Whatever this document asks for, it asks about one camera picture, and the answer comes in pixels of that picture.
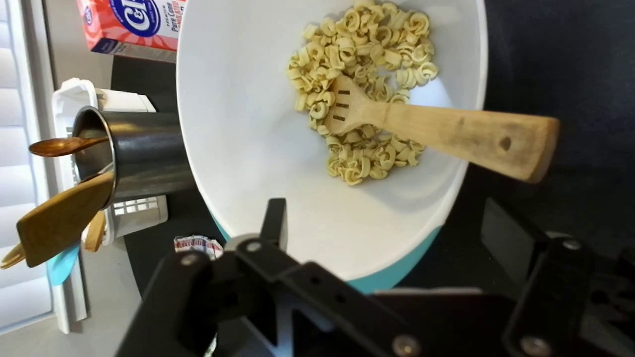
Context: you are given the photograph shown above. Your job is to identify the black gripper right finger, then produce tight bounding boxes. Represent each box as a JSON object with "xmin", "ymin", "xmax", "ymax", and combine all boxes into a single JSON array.
[{"xmin": 480, "ymin": 196, "xmax": 635, "ymax": 357}]

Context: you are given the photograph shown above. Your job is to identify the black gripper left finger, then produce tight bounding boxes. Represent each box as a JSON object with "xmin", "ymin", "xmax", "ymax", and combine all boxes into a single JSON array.
[{"xmin": 115, "ymin": 196, "xmax": 427, "ymax": 357}]

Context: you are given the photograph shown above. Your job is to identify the slotted wooden spoon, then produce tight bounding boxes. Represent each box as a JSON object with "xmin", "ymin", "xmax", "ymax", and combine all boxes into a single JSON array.
[{"xmin": 322, "ymin": 73, "xmax": 562, "ymax": 186}]

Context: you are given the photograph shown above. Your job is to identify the white mixing bowl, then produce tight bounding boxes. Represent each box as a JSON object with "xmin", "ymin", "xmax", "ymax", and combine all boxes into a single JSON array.
[{"xmin": 175, "ymin": 0, "xmax": 490, "ymax": 295}]

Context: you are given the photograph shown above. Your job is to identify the brown round wooden spoon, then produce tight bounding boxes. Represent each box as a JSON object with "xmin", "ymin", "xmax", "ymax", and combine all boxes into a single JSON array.
[{"xmin": 28, "ymin": 132, "xmax": 111, "ymax": 158}]

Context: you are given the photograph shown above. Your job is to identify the light wooden utensil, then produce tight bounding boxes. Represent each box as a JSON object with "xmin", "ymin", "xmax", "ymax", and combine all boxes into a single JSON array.
[{"xmin": 0, "ymin": 207, "xmax": 109, "ymax": 269}]

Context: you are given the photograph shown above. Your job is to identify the teal silicone spatula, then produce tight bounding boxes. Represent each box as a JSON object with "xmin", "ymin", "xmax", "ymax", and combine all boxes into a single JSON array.
[{"xmin": 46, "ymin": 243, "xmax": 83, "ymax": 287}]

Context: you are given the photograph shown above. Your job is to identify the metal utensil cup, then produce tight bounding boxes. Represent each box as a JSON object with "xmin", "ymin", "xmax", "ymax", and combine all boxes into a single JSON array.
[{"xmin": 70, "ymin": 104, "xmax": 195, "ymax": 203}]

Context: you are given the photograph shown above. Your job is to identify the dark wooden flat spatula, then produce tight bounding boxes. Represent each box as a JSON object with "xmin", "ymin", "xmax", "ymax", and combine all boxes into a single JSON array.
[{"xmin": 14, "ymin": 168, "xmax": 115, "ymax": 269}]

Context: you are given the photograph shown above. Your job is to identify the white vertical blinds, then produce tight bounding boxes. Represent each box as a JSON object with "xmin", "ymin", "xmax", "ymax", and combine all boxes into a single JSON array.
[{"xmin": 0, "ymin": 0, "xmax": 56, "ymax": 332}]

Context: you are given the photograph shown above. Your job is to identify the pink sugar carton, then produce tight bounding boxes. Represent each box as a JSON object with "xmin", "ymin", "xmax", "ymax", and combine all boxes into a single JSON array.
[{"xmin": 76, "ymin": 0, "xmax": 189, "ymax": 55}]

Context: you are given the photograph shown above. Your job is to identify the yellow macaroni pasta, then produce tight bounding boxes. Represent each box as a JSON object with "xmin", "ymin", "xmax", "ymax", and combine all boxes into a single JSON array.
[{"xmin": 286, "ymin": 0, "xmax": 443, "ymax": 188}]

